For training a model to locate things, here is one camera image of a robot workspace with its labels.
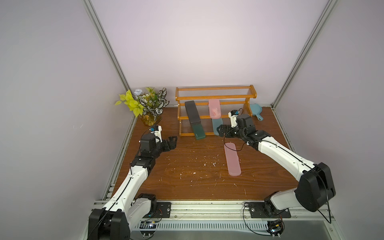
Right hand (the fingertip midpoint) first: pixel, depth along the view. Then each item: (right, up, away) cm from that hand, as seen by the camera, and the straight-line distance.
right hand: (224, 125), depth 83 cm
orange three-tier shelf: (+12, +17, +24) cm, 32 cm away
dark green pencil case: (-14, -5, +17) cm, 22 cm away
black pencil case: (-18, +7, +14) cm, 24 cm away
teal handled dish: (+34, +11, +38) cm, 52 cm away
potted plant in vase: (-46, +11, +4) cm, 47 cm away
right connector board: (+22, -49, -14) cm, 55 cm away
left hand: (-29, -7, -1) cm, 30 cm away
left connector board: (-40, -51, -11) cm, 66 cm away
